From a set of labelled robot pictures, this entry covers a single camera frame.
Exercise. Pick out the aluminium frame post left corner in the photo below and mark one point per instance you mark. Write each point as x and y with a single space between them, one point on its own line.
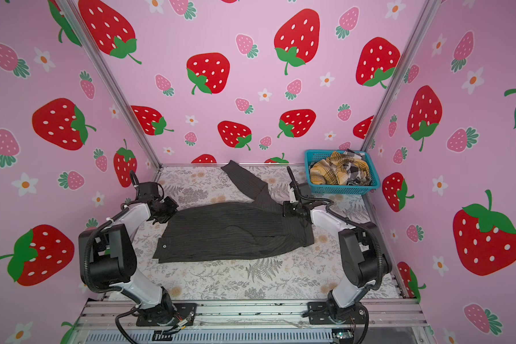
76 21

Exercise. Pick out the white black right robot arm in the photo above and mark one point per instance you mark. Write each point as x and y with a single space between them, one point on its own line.
363 259

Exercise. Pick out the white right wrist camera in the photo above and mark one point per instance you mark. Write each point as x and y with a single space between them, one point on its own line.
292 190

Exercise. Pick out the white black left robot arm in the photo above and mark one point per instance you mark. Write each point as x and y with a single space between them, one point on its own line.
108 261

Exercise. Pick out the dark grey pinstriped shirt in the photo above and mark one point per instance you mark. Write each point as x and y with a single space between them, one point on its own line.
234 230

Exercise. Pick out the yellow plaid shirt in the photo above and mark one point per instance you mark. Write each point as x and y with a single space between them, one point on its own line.
329 171

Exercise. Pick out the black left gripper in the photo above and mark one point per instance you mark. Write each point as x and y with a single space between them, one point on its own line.
173 208

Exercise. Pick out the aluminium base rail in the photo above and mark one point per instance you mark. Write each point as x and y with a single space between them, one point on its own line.
257 321

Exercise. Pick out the aluminium frame post right corner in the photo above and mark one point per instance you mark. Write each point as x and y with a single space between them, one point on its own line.
421 27

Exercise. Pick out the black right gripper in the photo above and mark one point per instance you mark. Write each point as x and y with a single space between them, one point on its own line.
286 211

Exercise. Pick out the aluminium frame post corner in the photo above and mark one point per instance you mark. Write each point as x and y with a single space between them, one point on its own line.
421 27
76 21

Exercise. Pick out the teal plastic basket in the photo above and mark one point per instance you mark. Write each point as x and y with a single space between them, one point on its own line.
314 156

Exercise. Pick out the grey white plaid shirt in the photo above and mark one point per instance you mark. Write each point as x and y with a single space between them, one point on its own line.
358 171

